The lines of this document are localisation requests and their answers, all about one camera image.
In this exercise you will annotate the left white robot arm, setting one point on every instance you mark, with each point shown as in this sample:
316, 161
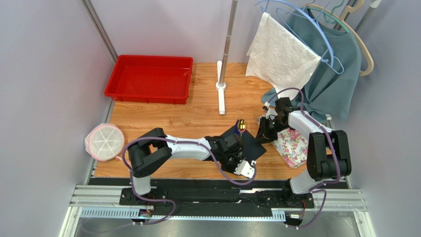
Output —
146, 154

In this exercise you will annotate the iridescent spoon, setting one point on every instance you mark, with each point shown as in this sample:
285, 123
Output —
241, 127

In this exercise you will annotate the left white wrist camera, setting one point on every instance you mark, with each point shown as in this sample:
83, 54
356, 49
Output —
245, 168

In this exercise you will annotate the floral tray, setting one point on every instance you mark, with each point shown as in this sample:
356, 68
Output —
292, 144

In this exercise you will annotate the black paper napkin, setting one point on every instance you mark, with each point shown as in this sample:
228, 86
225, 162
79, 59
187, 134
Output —
250, 141

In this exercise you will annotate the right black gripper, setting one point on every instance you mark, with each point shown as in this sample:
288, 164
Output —
268, 130

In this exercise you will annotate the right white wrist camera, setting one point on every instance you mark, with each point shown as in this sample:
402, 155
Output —
269, 112

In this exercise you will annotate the white stand with metal pole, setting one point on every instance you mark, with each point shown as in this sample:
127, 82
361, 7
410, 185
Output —
221, 65

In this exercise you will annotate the white towel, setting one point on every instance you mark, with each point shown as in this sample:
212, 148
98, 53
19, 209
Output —
281, 59

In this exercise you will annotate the white mesh laundry bag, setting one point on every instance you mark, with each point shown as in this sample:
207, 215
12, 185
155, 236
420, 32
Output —
105, 142

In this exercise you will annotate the teal shirt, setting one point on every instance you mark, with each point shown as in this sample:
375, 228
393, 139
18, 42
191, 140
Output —
329, 91

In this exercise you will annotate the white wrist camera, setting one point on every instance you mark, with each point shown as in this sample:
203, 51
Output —
245, 168
269, 112

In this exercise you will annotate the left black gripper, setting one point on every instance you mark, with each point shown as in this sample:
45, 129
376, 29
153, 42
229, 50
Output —
238, 159

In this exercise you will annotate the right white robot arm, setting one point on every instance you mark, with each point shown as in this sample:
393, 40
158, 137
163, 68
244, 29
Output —
328, 155

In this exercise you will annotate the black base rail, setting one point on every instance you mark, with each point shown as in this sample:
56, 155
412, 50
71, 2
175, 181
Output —
217, 198

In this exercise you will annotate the teal hanger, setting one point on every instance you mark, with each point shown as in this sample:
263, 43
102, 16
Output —
330, 19

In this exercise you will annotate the beige wooden hanger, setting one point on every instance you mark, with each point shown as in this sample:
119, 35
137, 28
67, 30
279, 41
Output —
362, 46

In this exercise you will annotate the red plastic bin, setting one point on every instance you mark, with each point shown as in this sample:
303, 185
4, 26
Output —
150, 79

